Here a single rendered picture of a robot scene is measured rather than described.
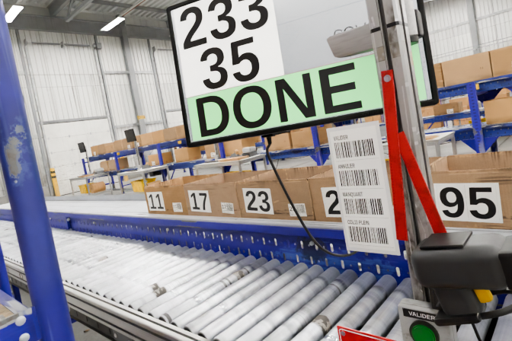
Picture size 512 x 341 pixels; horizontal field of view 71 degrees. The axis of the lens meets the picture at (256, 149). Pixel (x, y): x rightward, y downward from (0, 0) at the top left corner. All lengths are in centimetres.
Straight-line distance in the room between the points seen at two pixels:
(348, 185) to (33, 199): 41
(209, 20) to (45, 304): 58
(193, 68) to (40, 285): 52
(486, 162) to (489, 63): 431
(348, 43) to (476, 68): 509
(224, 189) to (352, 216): 114
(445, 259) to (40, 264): 42
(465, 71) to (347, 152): 521
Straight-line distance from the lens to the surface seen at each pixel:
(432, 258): 50
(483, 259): 48
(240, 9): 75
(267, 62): 70
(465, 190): 116
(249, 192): 157
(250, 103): 71
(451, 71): 578
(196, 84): 77
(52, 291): 39
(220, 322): 113
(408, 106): 53
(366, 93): 65
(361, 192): 57
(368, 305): 110
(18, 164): 38
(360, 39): 66
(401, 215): 56
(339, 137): 57
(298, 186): 139
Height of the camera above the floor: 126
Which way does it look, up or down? 3 degrees down
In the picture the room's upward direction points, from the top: 10 degrees counter-clockwise
